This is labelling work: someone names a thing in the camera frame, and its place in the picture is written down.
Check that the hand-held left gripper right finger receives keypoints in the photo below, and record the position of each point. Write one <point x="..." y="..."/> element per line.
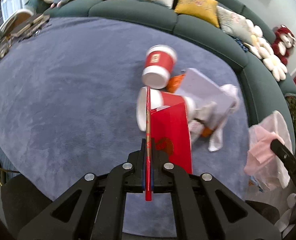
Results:
<point x="160" y="177"/>

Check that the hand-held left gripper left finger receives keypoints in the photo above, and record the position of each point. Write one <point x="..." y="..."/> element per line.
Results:
<point x="143" y="172"/>

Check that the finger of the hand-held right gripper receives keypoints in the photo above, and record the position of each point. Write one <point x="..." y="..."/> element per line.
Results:
<point x="290" y="161"/>

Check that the pink cloth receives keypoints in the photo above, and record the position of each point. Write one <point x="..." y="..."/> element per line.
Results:
<point x="260" y="152"/>

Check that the white lined trash bin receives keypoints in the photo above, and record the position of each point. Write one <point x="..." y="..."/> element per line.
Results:
<point x="279" y="127"/>

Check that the red paper box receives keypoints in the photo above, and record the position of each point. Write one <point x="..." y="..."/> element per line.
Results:
<point x="170" y="130"/>

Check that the white packet with black band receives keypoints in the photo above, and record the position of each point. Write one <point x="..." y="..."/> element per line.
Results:
<point x="195" y="128"/>

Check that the orange snack wrapper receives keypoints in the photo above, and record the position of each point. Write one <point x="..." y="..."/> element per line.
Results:
<point x="207" y="131"/>
<point x="175" y="83"/>

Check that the white sock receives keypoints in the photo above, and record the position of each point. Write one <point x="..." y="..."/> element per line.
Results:
<point x="220" y="132"/>

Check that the red paper cup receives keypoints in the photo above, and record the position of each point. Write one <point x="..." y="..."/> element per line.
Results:
<point x="159" y="63"/>
<point x="170" y="98"/>

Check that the white paper sheet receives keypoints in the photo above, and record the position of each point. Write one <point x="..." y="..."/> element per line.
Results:
<point x="202" y="90"/>

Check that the blue plush blanket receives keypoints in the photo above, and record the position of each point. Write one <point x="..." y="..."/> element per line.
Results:
<point x="63" y="92"/>

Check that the blue patterned cloth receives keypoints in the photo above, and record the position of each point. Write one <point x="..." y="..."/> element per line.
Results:
<point x="241" y="45"/>

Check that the red plush bear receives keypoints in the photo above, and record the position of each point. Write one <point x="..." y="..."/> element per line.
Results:
<point x="282" y="33"/>

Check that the green sofa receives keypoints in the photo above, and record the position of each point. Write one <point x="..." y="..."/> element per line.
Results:
<point x="143" y="17"/>

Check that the yellow embroidered pillow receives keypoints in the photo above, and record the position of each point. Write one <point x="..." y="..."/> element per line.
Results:
<point x="196" y="5"/>

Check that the dark wooden tray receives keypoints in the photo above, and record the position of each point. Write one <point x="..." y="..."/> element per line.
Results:
<point x="30" y="24"/>

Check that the round white rimmed tray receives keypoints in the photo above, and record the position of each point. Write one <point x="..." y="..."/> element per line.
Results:
<point x="13" y="17"/>

